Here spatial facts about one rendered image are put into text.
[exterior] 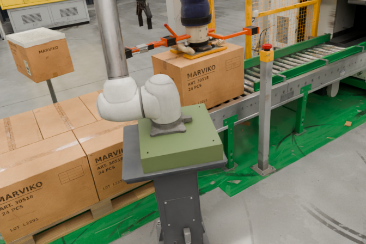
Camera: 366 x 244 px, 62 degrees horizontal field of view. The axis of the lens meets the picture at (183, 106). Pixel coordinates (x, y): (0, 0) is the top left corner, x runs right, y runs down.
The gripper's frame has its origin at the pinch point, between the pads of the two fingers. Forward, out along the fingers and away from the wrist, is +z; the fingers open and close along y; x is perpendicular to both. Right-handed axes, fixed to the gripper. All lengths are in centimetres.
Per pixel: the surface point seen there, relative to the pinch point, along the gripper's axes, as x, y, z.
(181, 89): -11.7, -19.6, 44.1
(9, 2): 37, 729, 36
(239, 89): -67, -18, 62
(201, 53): -34.8, -12.8, 24.9
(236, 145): -70, -9, 122
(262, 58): -61, -48, 27
